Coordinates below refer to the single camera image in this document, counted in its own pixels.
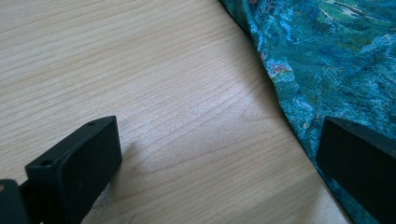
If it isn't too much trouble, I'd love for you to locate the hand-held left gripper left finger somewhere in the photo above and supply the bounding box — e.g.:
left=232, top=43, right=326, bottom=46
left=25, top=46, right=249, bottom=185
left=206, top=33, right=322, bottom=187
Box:
left=24, top=115, right=123, bottom=224

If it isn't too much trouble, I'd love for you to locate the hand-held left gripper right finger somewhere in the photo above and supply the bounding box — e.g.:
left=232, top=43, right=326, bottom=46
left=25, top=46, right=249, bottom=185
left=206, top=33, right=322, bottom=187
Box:
left=317, top=116, right=396, bottom=224

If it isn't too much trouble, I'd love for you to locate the teal floral shirt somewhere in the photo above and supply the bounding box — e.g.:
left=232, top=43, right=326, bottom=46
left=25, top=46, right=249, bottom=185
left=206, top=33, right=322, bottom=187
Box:
left=219, top=0, right=396, bottom=224

